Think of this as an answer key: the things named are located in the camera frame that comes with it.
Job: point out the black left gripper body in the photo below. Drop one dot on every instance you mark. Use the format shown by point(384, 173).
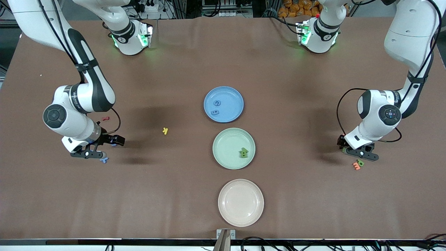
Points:
point(340, 141)

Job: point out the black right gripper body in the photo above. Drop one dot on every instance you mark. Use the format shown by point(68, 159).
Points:
point(107, 138)

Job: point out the blue foam letter X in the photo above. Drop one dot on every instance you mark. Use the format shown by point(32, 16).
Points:
point(104, 160)

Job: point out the green foam letter P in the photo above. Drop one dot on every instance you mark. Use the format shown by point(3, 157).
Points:
point(360, 162)

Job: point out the orange foam letter E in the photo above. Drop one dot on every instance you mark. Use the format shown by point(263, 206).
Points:
point(356, 166)

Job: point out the green foam letter B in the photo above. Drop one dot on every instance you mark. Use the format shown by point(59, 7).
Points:
point(244, 151)

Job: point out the blue foam digit nine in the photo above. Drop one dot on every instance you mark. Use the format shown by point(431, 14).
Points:
point(215, 113)

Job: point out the green foam letter N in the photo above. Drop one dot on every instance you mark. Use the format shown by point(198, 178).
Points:
point(242, 156)

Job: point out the blue foam letter G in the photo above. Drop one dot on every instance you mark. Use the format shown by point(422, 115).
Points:
point(214, 103)

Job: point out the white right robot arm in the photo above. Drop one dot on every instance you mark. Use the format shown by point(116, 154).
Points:
point(35, 21)

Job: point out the yellow foam letter K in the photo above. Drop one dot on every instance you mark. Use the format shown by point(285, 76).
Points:
point(165, 131)

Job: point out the brown table cover mat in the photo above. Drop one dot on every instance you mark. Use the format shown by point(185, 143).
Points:
point(69, 209)

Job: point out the pale green round plate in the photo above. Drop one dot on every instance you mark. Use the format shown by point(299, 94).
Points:
point(226, 146)

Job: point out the base connector box green light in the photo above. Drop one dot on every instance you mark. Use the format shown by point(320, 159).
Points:
point(146, 35)
point(303, 33)

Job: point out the blue round plate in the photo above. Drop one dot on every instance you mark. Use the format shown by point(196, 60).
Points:
point(230, 112)

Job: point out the beige round plate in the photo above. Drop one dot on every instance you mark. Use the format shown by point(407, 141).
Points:
point(240, 203)

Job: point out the white power strip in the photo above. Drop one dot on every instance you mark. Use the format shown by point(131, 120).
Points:
point(226, 14)
point(151, 10)

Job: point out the bag of oranges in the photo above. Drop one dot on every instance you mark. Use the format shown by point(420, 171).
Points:
point(296, 8)

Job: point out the black table edge rail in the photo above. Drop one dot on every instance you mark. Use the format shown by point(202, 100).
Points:
point(139, 242)

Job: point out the grey metal bracket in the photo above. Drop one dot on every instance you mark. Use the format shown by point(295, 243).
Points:
point(225, 240)

